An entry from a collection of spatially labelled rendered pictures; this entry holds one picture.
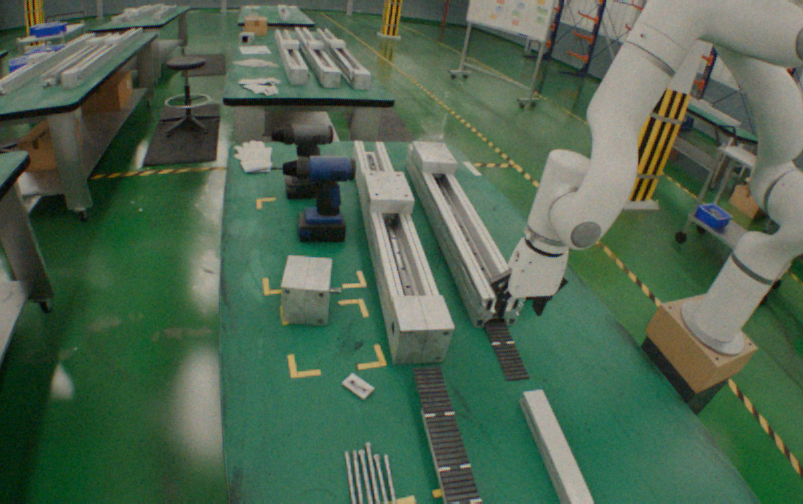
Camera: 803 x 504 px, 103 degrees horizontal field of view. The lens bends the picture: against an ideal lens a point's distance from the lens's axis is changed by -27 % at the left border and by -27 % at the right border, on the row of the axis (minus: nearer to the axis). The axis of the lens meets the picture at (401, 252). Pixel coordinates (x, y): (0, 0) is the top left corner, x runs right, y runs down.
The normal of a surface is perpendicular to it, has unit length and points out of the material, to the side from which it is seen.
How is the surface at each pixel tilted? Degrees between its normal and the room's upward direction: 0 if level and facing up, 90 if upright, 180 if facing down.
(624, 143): 45
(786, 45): 105
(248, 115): 90
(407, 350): 90
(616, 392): 0
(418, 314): 0
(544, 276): 90
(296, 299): 90
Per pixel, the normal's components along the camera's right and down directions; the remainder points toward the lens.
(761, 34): -0.66, 0.47
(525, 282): 0.11, 0.58
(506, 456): 0.14, -0.81
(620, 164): 0.22, 0.00
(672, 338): -0.94, 0.07
